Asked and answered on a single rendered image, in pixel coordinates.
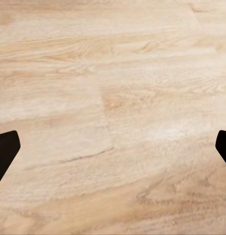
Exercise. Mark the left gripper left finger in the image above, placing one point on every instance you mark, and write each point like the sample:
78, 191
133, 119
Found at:
9, 147

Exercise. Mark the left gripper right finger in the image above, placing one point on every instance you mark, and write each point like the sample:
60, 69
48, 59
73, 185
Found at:
221, 144

